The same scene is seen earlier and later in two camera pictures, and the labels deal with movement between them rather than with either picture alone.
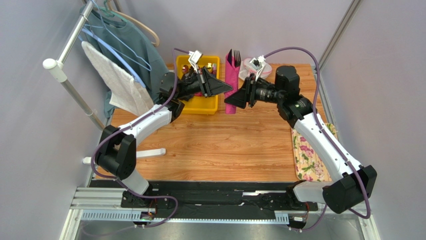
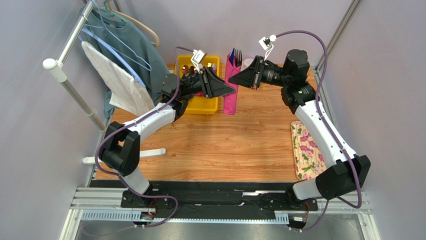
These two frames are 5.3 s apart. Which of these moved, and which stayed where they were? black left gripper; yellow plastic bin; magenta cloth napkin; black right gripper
Moved: black right gripper
Stayed: magenta cloth napkin; yellow plastic bin; black left gripper
